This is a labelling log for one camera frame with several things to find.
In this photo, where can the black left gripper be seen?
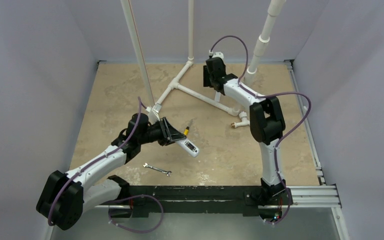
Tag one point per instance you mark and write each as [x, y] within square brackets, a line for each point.
[169, 135]

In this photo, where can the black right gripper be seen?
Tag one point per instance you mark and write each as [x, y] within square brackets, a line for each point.
[206, 76]

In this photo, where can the white battery cover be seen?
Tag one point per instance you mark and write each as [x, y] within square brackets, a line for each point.
[217, 97]

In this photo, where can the white remote control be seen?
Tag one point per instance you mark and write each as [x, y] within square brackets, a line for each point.
[189, 147]

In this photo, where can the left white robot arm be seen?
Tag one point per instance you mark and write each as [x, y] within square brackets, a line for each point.
[67, 195]

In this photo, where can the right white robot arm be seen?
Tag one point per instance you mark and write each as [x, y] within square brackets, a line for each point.
[266, 121]

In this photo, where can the silver open-end wrench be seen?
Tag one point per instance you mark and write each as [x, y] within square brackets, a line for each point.
[165, 172]

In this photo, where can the white jointed vertical pipe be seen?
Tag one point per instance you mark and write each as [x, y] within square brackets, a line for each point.
[263, 40]

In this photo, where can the yellow handled screwdriver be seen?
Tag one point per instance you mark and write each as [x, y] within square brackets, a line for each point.
[187, 129]

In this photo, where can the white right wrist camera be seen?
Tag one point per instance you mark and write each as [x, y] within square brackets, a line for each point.
[215, 54]

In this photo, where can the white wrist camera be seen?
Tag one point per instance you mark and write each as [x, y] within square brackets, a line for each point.
[215, 54]
[153, 113]

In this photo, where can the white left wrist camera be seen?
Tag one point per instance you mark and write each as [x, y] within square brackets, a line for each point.
[153, 113]

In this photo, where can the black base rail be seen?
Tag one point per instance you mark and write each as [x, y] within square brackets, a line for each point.
[187, 199]

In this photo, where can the aluminium frame rail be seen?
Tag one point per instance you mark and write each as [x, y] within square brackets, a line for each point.
[303, 109]

